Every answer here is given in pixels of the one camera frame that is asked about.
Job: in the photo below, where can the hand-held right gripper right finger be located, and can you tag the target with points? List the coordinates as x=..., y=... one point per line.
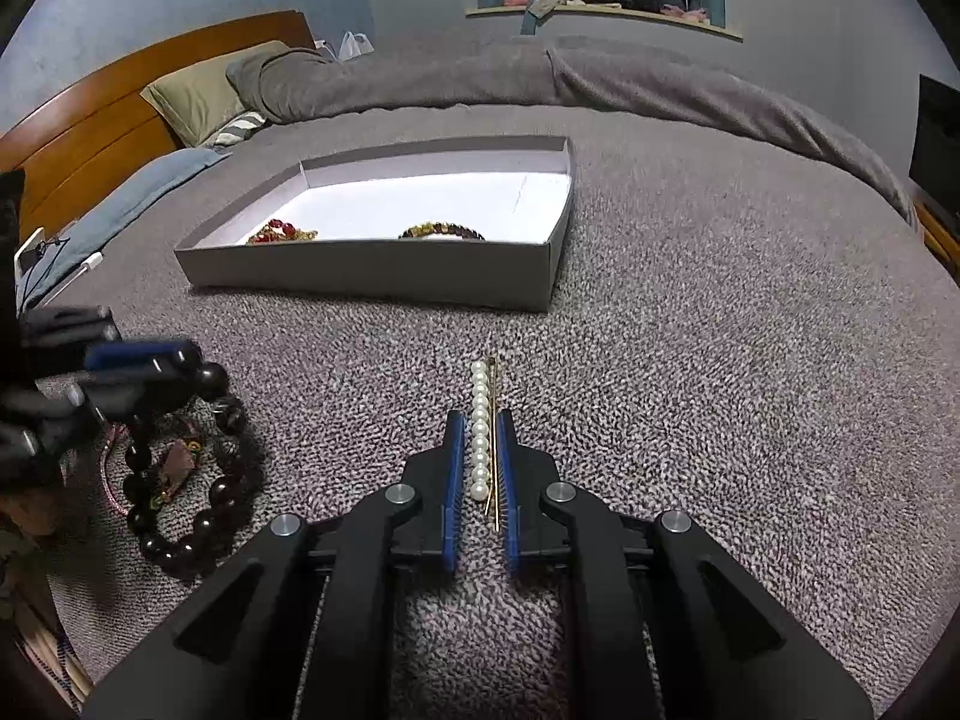
x=507, y=465

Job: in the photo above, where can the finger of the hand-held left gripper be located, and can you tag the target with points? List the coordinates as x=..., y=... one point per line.
x=150, y=358

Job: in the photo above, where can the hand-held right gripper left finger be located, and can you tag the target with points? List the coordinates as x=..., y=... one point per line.
x=452, y=465

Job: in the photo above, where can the pearl hair pin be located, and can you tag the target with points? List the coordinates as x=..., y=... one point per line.
x=480, y=431

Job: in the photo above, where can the grey cardboard box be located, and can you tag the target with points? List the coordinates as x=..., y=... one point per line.
x=390, y=225

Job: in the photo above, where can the small brown pendant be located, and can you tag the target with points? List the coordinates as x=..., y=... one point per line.
x=174, y=469

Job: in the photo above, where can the blue blanket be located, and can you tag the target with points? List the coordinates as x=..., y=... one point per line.
x=112, y=202

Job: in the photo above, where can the striped pillow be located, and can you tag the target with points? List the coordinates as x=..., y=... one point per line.
x=238, y=127

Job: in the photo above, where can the wooden headboard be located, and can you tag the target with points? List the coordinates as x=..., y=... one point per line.
x=112, y=105

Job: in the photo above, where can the olive pillow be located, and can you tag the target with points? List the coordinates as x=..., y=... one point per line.
x=202, y=90

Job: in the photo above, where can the white plastic bag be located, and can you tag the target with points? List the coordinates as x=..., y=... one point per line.
x=352, y=45

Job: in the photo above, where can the grey blanket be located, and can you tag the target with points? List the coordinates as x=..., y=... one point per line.
x=570, y=79

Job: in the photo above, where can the wooden window sill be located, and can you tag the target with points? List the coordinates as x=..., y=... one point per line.
x=600, y=15

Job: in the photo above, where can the black monitor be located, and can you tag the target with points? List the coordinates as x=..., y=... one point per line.
x=936, y=142

